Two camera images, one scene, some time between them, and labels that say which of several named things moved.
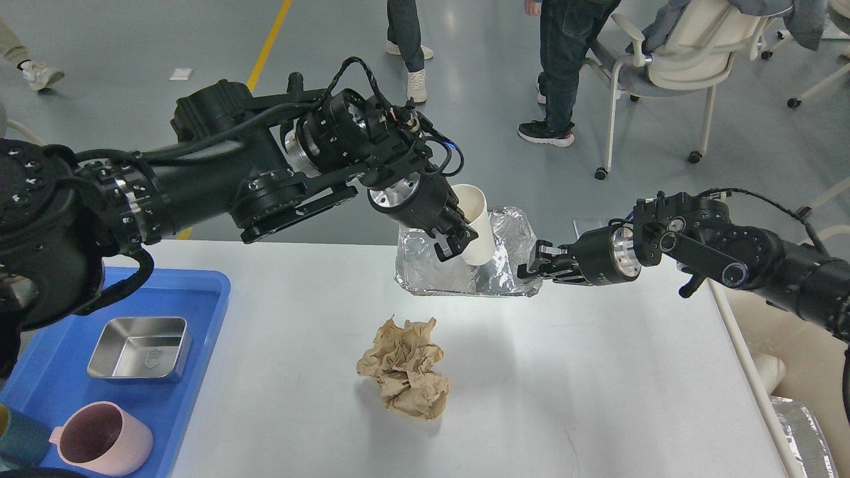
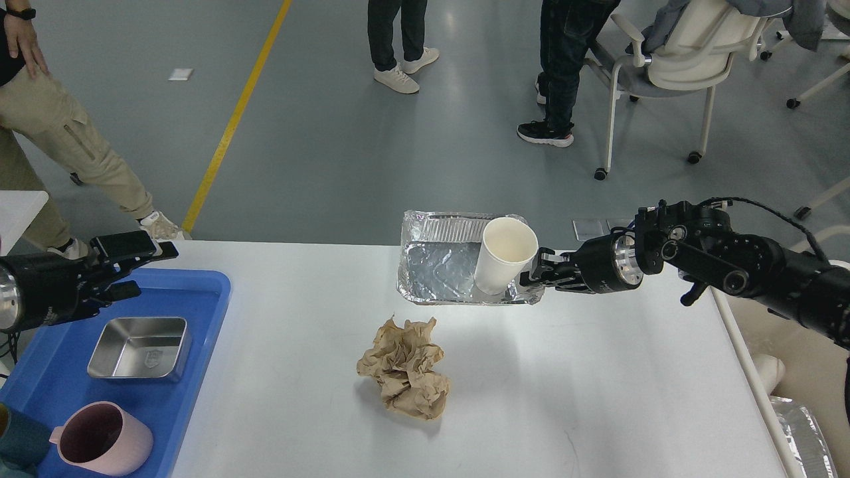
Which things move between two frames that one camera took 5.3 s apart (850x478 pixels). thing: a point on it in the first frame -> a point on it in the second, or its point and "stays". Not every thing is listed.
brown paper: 403,360 stays
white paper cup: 481,251 -> 508,245
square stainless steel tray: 142,348 stays
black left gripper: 424,200 -> 40,289
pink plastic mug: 99,439 stays
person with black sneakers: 568,29 stays
